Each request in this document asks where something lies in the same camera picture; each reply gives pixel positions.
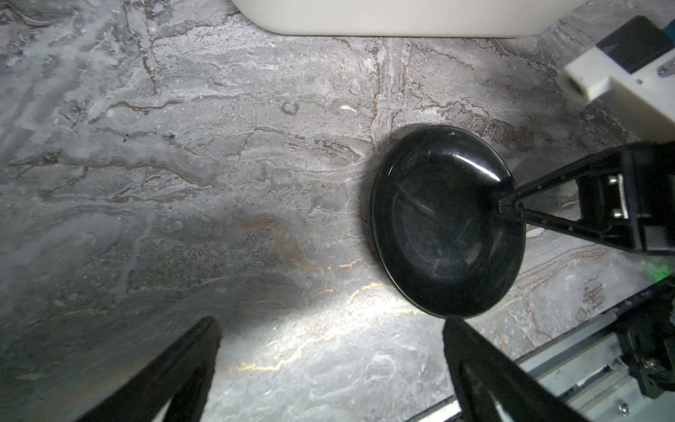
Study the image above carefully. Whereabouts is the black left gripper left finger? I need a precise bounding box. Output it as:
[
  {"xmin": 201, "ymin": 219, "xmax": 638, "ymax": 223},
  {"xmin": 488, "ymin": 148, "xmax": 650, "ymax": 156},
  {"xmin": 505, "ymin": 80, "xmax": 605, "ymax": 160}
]
[{"xmin": 79, "ymin": 316, "xmax": 221, "ymax": 421}]

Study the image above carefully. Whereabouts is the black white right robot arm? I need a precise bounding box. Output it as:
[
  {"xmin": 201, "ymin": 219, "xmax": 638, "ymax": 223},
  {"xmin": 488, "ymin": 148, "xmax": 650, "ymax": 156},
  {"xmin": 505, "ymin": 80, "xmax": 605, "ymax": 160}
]
[{"xmin": 497, "ymin": 142, "xmax": 674, "ymax": 398}]

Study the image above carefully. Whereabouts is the white plastic bin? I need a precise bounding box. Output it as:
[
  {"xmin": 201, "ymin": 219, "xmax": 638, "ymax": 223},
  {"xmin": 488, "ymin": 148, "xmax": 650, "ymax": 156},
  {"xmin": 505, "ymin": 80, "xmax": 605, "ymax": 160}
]
[{"xmin": 234, "ymin": 0, "xmax": 581, "ymax": 38}]

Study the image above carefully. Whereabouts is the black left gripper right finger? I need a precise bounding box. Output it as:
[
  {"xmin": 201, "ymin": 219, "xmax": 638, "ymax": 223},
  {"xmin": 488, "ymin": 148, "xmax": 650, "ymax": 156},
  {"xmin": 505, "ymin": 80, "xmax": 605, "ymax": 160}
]
[{"xmin": 443, "ymin": 318, "xmax": 585, "ymax": 421}]

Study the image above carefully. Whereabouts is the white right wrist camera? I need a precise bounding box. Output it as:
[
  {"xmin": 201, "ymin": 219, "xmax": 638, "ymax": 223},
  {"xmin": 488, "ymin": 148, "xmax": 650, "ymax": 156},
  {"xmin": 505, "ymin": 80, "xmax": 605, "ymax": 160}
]
[{"xmin": 557, "ymin": 16, "xmax": 674, "ymax": 143}]

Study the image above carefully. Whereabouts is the black round plate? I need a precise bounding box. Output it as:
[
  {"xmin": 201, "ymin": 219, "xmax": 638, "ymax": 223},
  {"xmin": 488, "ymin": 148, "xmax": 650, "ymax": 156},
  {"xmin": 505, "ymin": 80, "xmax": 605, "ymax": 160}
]
[{"xmin": 371, "ymin": 126, "xmax": 526, "ymax": 318}]

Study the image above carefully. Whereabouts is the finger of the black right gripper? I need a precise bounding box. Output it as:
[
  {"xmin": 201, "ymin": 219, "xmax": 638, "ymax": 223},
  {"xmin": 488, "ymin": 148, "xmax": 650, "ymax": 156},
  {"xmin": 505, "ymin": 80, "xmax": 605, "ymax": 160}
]
[{"xmin": 497, "ymin": 141, "xmax": 674, "ymax": 256}]

